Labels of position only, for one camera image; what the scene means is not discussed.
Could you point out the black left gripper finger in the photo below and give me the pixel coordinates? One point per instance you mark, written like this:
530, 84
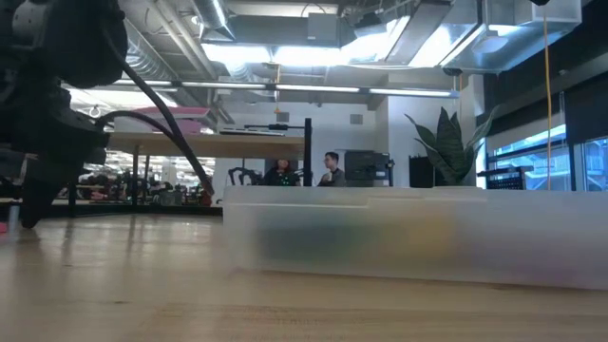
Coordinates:
43, 199

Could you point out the pink eraser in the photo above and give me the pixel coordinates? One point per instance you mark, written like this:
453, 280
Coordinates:
2, 228

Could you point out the clear pencil case teal lid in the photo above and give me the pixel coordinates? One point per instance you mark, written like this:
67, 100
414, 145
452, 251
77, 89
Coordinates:
380, 237

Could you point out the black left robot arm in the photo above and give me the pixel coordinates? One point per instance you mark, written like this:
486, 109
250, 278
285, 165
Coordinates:
71, 43

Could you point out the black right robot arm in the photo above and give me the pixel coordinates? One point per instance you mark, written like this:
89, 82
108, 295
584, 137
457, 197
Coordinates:
540, 2

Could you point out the wooden desk shelf black legs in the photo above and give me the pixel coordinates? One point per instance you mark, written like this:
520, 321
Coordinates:
214, 145

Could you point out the black office chair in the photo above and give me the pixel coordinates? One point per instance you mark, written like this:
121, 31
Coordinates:
243, 176

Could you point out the black horizontal rod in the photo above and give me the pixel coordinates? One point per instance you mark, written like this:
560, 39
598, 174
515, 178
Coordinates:
275, 127

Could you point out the person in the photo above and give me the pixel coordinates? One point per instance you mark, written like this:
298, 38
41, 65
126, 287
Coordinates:
282, 176
332, 173

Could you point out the long linear ceiling light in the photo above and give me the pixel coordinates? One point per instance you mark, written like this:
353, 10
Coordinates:
309, 89

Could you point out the black equipment box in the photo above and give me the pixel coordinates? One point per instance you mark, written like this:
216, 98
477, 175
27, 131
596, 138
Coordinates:
366, 167

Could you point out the black cabinet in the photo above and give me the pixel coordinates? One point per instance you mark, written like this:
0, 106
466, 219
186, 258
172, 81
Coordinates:
422, 172

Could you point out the potted snake plant white pot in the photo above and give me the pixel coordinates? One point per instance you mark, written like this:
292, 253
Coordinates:
451, 152

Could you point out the black pegboard rack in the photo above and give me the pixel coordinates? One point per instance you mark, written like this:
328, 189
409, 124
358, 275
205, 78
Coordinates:
506, 178

